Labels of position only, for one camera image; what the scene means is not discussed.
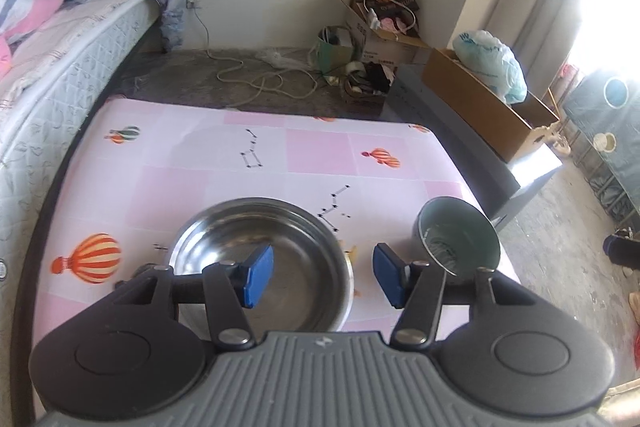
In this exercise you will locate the dark bed frame rail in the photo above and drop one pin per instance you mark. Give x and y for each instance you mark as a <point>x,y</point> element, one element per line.
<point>77,142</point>

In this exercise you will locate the green ceramic bowl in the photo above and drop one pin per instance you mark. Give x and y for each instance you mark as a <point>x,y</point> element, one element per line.
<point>450,237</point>

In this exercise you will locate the long brown cardboard box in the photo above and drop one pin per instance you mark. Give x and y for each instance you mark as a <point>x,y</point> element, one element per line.
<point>475,107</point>

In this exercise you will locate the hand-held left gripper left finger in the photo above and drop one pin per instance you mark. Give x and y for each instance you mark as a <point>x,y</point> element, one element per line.
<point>257,277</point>

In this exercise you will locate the pale green plastic bag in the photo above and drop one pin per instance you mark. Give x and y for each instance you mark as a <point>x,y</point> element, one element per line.
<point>492,62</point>

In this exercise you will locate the white quilted mattress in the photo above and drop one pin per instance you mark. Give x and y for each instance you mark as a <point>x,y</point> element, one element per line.
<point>60,97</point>

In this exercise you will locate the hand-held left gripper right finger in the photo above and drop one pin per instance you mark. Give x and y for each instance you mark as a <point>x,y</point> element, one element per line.
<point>387,277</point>

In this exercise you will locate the white shoe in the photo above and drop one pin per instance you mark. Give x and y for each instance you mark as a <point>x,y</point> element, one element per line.
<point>562,148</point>

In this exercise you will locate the pink floral hanging cloth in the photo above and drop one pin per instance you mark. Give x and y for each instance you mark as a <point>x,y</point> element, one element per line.
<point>570,77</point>

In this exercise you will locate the white wall socket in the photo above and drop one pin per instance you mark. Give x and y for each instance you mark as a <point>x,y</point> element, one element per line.
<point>194,2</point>

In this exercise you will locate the small box of dark clothes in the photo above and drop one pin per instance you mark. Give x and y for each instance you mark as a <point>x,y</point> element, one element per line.
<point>370,79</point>

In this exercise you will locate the grey cabinet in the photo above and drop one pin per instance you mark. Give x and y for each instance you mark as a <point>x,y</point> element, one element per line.
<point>450,147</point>

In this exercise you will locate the small stainless steel bowl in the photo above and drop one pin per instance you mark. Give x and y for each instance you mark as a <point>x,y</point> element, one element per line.
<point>300,267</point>

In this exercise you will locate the pink balloon print tablecloth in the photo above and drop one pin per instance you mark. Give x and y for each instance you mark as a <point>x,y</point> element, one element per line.
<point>200,157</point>

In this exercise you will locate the blue printed fabric cover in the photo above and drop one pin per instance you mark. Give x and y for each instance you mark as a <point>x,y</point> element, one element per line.
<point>620,142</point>

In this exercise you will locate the open cardboard box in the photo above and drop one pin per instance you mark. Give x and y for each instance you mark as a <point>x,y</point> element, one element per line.
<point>390,49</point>

